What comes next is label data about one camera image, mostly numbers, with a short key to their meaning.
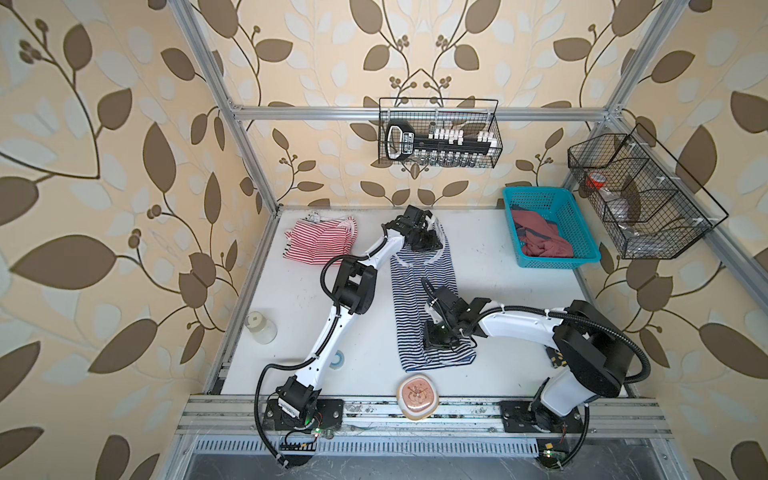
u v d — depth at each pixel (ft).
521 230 3.57
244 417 2.48
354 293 2.33
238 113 3.00
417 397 2.47
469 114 2.98
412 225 3.01
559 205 3.71
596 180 2.79
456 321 2.21
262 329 2.70
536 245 3.44
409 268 3.34
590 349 1.48
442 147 2.76
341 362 2.73
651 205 2.38
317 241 3.51
